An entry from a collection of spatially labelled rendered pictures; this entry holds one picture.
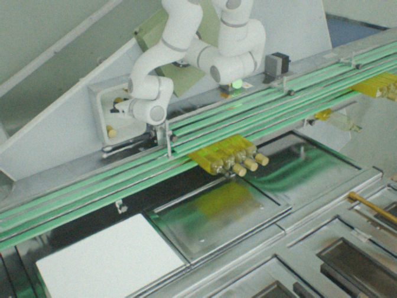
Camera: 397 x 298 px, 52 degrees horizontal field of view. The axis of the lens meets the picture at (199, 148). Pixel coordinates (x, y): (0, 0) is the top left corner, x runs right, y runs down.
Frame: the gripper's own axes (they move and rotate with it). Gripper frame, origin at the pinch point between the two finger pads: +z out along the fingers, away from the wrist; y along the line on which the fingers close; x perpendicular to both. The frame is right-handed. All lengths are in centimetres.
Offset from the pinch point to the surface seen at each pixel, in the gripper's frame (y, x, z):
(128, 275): -23, -48, -28
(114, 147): -3.8, -18.0, 11.4
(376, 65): 144, -23, -2
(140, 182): -1.4, -31.3, -0.9
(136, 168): -2.2, -24.1, -2.9
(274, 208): 36, -50, -32
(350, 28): 168, -6, 31
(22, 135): -34.3, -1.6, 10.8
